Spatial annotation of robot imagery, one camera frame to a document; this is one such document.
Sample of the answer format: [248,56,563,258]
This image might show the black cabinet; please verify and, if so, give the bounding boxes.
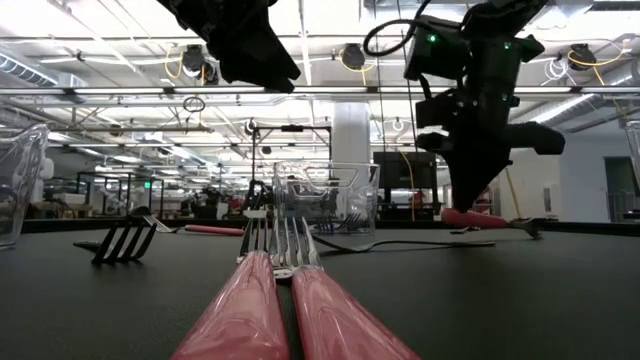
[372,147,440,221]

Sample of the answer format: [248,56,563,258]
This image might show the black ceiling cable reel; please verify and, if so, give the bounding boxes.
[339,42,367,71]
[567,43,599,69]
[180,43,220,86]

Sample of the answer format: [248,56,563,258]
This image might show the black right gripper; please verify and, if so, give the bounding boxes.
[439,74,566,214]

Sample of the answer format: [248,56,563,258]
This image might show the background robot arms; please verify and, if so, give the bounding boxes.
[199,177,277,220]

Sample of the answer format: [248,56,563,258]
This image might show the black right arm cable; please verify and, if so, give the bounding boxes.
[362,0,432,59]

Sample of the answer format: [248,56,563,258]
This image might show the pink-handled silver fork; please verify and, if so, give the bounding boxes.
[169,216,291,360]
[272,215,424,360]
[142,214,246,238]
[439,207,545,240]

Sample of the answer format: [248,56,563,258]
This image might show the yellow hanging cable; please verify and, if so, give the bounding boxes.
[502,167,522,220]

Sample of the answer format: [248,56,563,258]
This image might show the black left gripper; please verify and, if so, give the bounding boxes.
[157,0,301,94]

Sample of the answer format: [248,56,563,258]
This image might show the white building pillar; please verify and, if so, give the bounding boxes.
[332,102,372,165]

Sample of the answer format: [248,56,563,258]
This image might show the clear plastic bin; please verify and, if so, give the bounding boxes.
[273,160,382,236]
[0,123,51,251]

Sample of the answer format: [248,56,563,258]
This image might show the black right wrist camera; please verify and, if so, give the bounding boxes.
[414,96,454,152]

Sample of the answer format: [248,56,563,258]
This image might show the silver ventilation duct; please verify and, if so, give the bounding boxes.
[0,52,89,105]

